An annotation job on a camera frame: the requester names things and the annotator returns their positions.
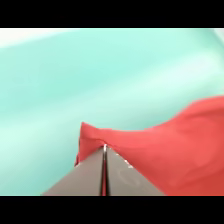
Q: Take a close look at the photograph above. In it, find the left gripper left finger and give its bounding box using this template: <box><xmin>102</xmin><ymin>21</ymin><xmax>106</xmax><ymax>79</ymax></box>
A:
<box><xmin>42</xmin><ymin>146</ymin><xmax>106</xmax><ymax>197</ymax></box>

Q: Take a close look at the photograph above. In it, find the red T-shirt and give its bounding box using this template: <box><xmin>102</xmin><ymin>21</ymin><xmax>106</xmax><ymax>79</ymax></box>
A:
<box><xmin>73</xmin><ymin>94</ymin><xmax>224</xmax><ymax>197</ymax></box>

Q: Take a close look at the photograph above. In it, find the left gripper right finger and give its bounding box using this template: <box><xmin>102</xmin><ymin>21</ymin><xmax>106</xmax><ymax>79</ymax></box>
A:
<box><xmin>105</xmin><ymin>145</ymin><xmax>167</xmax><ymax>197</ymax></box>

